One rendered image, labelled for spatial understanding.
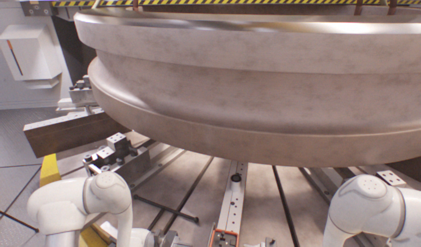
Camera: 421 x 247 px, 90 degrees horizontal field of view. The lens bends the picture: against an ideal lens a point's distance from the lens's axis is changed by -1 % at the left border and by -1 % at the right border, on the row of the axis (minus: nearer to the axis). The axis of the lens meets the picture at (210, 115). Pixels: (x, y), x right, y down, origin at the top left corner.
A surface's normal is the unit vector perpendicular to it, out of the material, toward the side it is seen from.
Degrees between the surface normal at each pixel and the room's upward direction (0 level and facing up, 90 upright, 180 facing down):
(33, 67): 90
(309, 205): 0
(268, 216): 0
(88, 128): 90
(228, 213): 0
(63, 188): 18
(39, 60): 90
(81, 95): 90
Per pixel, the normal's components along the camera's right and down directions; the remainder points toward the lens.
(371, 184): -0.24, -0.77
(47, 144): 0.53, 0.40
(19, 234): 0.00, -0.88
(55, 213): 0.16, -0.34
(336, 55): -0.05, 0.48
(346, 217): -0.81, 0.43
